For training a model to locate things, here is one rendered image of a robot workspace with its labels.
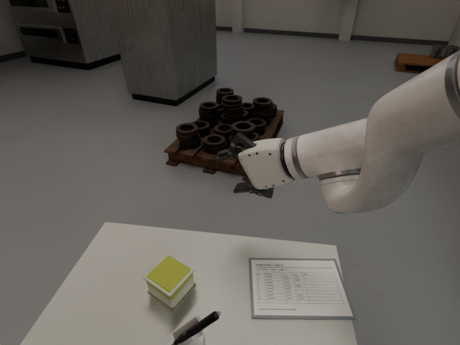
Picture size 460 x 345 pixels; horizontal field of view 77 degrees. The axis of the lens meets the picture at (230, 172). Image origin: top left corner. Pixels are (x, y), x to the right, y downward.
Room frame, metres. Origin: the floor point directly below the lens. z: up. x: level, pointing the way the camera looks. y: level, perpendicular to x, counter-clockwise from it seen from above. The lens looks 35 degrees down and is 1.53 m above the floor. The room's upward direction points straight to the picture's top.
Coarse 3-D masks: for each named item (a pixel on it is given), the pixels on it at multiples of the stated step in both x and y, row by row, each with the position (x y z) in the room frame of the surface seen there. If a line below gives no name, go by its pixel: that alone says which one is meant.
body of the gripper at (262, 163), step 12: (264, 144) 0.50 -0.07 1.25; (276, 144) 0.49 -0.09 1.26; (240, 156) 0.51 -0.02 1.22; (252, 156) 0.50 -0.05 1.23; (264, 156) 0.49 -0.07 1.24; (276, 156) 0.48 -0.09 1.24; (252, 168) 0.50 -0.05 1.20; (264, 168) 0.49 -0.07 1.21; (276, 168) 0.48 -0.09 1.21; (252, 180) 0.50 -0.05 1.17; (264, 180) 0.49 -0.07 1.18; (276, 180) 0.48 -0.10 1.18; (288, 180) 0.47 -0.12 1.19
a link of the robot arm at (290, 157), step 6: (288, 138) 0.50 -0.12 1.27; (294, 138) 0.49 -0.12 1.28; (288, 144) 0.48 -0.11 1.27; (294, 144) 0.47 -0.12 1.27; (288, 150) 0.46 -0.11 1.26; (294, 150) 0.46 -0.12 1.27; (288, 156) 0.46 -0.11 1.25; (294, 156) 0.45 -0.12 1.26; (288, 162) 0.45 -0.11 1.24; (294, 162) 0.44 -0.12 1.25; (288, 168) 0.45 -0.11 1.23; (294, 168) 0.44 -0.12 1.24; (300, 168) 0.44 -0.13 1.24; (294, 174) 0.44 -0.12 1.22; (300, 174) 0.44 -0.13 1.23
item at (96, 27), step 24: (24, 0) 6.01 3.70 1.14; (48, 0) 5.78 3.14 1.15; (72, 0) 5.68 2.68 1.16; (96, 0) 6.17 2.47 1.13; (24, 24) 6.12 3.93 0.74; (48, 24) 5.89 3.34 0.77; (72, 24) 5.66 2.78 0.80; (96, 24) 6.04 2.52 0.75; (24, 48) 6.25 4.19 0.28; (48, 48) 5.98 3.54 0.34; (72, 48) 5.73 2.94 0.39; (96, 48) 5.91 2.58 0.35
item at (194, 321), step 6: (192, 318) 0.24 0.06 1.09; (198, 318) 0.24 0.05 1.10; (186, 324) 0.24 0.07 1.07; (192, 324) 0.23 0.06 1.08; (180, 330) 0.24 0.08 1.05; (186, 330) 0.23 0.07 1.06; (174, 336) 0.24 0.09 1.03; (192, 336) 0.21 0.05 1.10; (198, 336) 0.21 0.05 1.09; (204, 336) 0.23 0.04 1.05; (186, 342) 0.21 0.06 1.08; (192, 342) 0.22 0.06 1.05; (198, 342) 0.22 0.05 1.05; (204, 342) 0.23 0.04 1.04
